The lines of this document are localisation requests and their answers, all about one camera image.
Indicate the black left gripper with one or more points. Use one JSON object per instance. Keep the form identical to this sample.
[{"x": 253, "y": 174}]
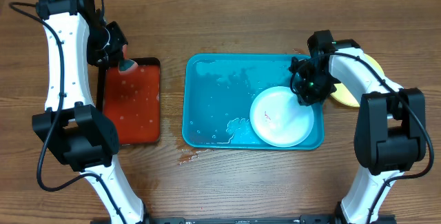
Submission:
[{"x": 116, "y": 54}]

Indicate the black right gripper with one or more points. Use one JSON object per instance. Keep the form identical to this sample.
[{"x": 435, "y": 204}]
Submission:
[{"x": 309, "y": 98}]

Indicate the green plate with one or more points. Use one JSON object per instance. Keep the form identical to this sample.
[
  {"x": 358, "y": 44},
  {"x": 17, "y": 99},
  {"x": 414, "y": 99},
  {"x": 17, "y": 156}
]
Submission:
[{"x": 343, "y": 95}]

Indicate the light blue plate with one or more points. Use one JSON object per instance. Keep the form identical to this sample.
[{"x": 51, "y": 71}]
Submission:
[{"x": 278, "y": 119}]

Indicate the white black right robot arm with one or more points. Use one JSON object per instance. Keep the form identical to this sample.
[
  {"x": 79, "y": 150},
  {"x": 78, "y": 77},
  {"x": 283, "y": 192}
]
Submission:
[{"x": 391, "y": 141}]

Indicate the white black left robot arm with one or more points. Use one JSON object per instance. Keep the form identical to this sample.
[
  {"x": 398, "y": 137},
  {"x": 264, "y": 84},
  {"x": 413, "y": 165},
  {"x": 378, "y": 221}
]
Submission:
[{"x": 71, "y": 127}]

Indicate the black tray with red liquid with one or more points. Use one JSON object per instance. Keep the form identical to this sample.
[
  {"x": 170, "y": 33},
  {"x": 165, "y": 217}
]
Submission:
[{"x": 132, "y": 101}]

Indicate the teal plastic serving tray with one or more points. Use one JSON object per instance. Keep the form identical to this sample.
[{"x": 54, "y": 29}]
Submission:
[{"x": 219, "y": 91}]

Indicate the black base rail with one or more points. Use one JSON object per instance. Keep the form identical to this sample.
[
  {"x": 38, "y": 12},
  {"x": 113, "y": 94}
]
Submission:
[{"x": 304, "y": 219}]

